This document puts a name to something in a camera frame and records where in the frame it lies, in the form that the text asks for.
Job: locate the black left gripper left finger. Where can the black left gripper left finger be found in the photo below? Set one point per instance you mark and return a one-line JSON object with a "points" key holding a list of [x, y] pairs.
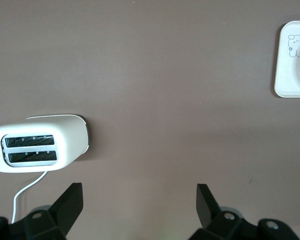
{"points": [[65, 207]]}

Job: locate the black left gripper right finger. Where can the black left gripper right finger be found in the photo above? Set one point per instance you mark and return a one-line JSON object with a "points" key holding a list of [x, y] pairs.
{"points": [[207, 210]]}

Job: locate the cream two-slot toaster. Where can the cream two-slot toaster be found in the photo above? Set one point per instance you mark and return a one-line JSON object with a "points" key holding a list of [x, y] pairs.
{"points": [[70, 140]]}

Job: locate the brown table cover mat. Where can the brown table cover mat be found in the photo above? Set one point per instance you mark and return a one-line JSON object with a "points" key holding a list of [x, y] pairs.
{"points": [[150, 75]]}

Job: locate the cream rabbit print tray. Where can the cream rabbit print tray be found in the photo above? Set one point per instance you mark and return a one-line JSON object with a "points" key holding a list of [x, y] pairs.
{"points": [[287, 75]]}

